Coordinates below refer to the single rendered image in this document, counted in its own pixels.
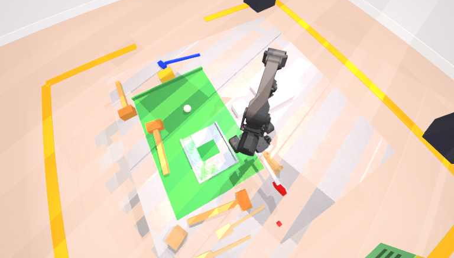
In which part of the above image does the green mat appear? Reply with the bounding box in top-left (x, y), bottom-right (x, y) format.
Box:
top-left (134, 70), bottom-right (264, 220)

